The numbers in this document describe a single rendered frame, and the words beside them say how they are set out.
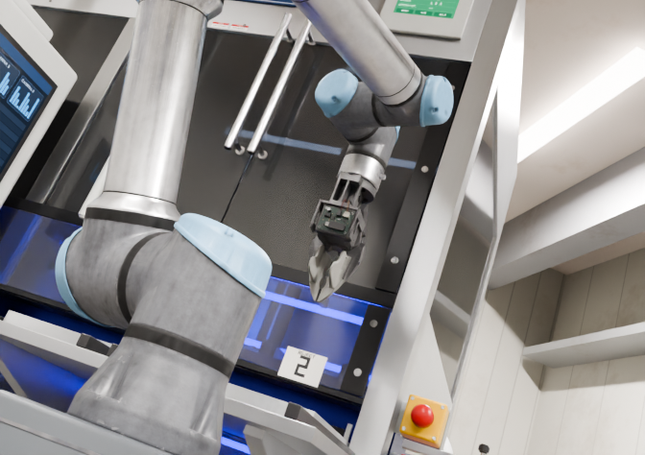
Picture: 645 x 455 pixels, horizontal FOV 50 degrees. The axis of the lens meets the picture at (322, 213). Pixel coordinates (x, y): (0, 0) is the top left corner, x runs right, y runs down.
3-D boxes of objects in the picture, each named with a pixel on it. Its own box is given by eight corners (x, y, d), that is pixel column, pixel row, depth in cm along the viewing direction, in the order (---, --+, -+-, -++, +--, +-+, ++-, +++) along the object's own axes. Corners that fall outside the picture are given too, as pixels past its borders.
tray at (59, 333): (95, 376, 151) (103, 361, 152) (196, 412, 142) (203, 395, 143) (-1, 327, 121) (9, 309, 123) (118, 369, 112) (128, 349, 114)
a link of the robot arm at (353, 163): (347, 172, 124) (390, 180, 122) (339, 193, 123) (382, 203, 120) (340, 150, 118) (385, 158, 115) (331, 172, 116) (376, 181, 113)
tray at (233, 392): (229, 424, 139) (236, 407, 140) (349, 466, 130) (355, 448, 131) (159, 383, 110) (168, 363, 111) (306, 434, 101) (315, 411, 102)
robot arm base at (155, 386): (222, 473, 61) (263, 367, 64) (59, 411, 59) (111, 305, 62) (203, 466, 75) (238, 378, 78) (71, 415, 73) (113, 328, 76)
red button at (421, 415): (409, 426, 124) (416, 404, 125) (431, 433, 122) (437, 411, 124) (407, 421, 120) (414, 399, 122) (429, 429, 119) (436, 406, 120)
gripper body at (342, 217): (305, 229, 110) (330, 167, 115) (317, 251, 118) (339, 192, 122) (349, 240, 108) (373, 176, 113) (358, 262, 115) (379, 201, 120)
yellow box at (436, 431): (402, 438, 129) (414, 401, 132) (440, 450, 127) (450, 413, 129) (397, 431, 122) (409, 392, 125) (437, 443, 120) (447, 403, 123)
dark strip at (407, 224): (340, 391, 130) (450, 62, 160) (363, 397, 128) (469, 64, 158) (339, 389, 129) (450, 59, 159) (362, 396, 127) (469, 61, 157)
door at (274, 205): (211, 249, 152) (302, 43, 174) (397, 297, 137) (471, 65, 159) (210, 248, 151) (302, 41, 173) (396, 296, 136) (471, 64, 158)
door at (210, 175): (46, 205, 168) (149, 23, 190) (210, 248, 152) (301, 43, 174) (45, 204, 167) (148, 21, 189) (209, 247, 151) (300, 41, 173)
